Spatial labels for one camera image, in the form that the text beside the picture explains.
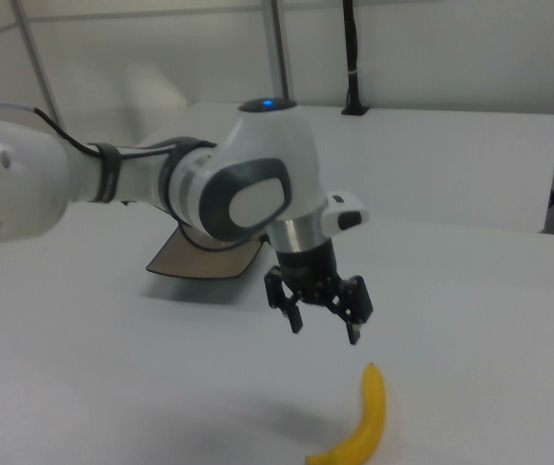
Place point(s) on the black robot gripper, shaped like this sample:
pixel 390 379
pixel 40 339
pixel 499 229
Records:
pixel 306 271

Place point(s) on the yellow banana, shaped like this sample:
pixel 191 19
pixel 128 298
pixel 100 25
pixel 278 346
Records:
pixel 374 412

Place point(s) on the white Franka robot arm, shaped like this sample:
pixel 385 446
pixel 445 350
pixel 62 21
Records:
pixel 267 145

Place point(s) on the square brown ceramic plate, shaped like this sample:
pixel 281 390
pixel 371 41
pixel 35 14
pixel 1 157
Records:
pixel 199 264

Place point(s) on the white rectangular side table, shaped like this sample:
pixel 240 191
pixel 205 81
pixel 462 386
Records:
pixel 451 160

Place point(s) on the upright grey metal post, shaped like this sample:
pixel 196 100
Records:
pixel 279 58

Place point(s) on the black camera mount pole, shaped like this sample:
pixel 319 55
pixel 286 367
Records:
pixel 353 48

